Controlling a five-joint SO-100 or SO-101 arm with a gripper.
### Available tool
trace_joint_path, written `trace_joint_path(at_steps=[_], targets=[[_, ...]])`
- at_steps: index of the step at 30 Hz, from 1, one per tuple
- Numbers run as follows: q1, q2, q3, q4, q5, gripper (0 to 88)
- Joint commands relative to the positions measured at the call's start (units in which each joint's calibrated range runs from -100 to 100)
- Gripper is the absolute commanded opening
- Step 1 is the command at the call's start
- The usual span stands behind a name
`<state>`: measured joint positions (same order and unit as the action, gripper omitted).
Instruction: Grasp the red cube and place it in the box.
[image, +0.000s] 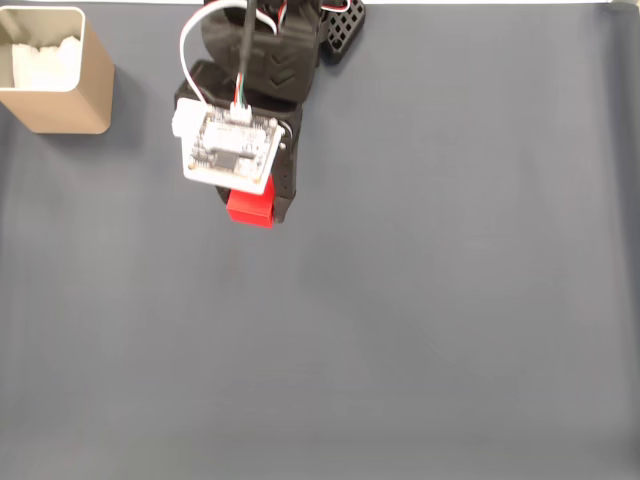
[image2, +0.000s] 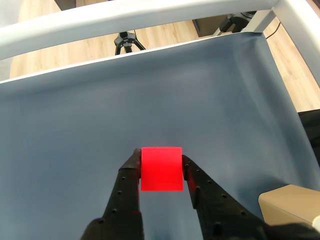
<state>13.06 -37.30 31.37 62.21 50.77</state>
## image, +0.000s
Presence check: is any red cube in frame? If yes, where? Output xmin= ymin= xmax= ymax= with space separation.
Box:
xmin=225 ymin=175 xmax=278 ymax=230

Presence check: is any beige open box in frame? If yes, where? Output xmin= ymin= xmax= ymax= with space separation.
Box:
xmin=0 ymin=5 xmax=116 ymax=135

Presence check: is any white padding material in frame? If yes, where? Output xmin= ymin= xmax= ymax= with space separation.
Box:
xmin=10 ymin=33 xmax=83 ymax=91

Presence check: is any white camera cable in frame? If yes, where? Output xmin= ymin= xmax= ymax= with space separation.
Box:
xmin=179 ymin=0 xmax=287 ymax=110

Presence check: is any black camera cable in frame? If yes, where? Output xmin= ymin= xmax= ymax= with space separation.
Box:
xmin=233 ymin=0 xmax=257 ymax=110

